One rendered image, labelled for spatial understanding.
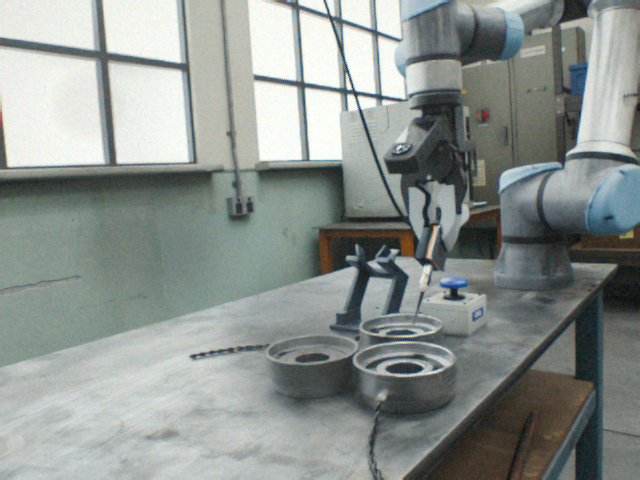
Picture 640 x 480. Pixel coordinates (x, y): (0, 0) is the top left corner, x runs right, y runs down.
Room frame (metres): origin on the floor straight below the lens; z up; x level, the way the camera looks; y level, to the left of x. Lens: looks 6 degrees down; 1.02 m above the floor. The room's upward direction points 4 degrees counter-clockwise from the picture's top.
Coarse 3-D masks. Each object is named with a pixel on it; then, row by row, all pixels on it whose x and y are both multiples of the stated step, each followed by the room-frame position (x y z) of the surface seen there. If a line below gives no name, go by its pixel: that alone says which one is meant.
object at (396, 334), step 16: (368, 320) 0.68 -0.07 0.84; (384, 320) 0.69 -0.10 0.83; (400, 320) 0.70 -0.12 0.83; (416, 320) 0.69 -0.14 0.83; (432, 320) 0.67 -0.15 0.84; (368, 336) 0.62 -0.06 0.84; (384, 336) 0.60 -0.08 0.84; (400, 336) 0.60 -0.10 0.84; (416, 336) 0.60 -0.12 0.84; (432, 336) 0.60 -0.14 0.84
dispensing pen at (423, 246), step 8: (440, 216) 0.73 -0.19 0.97; (440, 224) 0.73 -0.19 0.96; (424, 232) 0.72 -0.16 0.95; (432, 232) 0.71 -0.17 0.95; (424, 240) 0.71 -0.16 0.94; (424, 248) 0.70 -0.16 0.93; (416, 256) 0.70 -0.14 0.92; (424, 256) 0.70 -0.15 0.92; (424, 264) 0.71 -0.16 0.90; (432, 264) 0.70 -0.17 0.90; (424, 272) 0.70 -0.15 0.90; (424, 280) 0.69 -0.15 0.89; (424, 288) 0.69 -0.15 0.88; (416, 312) 0.68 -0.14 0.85
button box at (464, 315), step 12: (432, 300) 0.74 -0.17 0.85; (444, 300) 0.74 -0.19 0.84; (456, 300) 0.73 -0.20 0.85; (468, 300) 0.73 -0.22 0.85; (480, 300) 0.74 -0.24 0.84; (432, 312) 0.73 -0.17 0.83; (444, 312) 0.72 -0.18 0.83; (456, 312) 0.71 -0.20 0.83; (468, 312) 0.70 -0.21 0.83; (480, 312) 0.73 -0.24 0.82; (444, 324) 0.72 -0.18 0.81; (456, 324) 0.71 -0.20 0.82; (468, 324) 0.70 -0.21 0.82; (480, 324) 0.73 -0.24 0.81; (468, 336) 0.70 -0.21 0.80
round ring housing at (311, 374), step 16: (304, 336) 0.63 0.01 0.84; (320, 336) 0.62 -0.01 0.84; (336, 336) 0.62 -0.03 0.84; (272, 352) 0.59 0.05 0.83; (288, 352) 0.61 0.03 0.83; (304, 352) 0.60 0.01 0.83; (320, 352) 0.60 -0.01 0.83; (352, 352) 0.55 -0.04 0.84; (272, 368) 0.55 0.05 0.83; (288, 368) 0.53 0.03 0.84; (304, 368) 0.53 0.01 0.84; (320, 368) 0.53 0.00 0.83; (336, 368) 0.53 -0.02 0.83; (352, 368) 0.55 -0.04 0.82; (288, 384) 0.53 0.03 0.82; (304, 384) 0.53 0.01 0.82; (320, 384) 0.53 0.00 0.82; (336, 384) 0.54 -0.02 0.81; (352, 384) 0.56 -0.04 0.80
